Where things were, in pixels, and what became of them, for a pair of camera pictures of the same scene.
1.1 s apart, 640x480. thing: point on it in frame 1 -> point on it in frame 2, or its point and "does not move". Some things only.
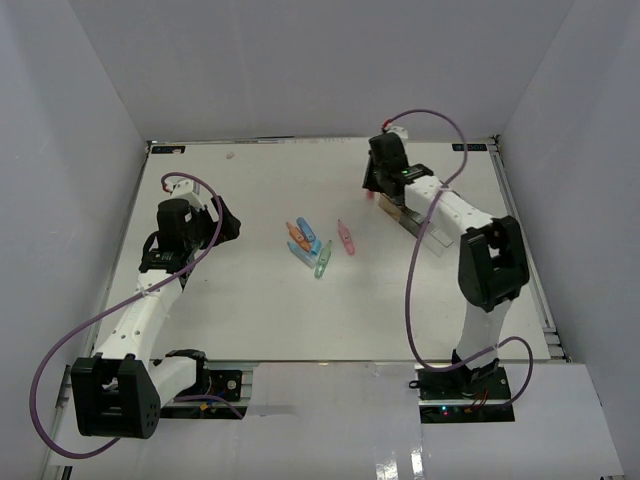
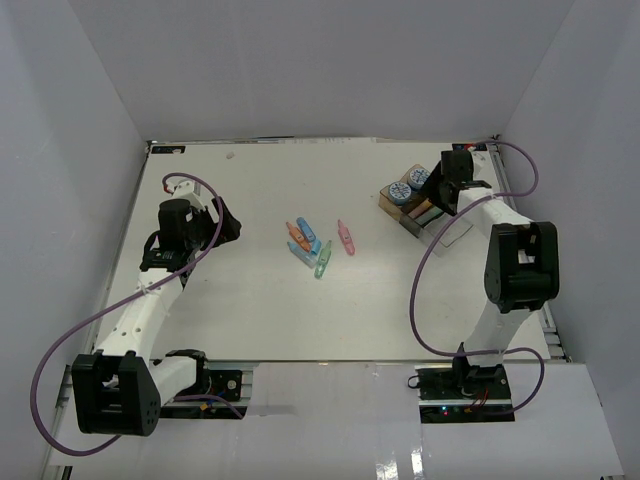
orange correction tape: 299,236 does not move
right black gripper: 368,180 -> 430,187
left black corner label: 167,149 does not move
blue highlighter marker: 310,233 does not move
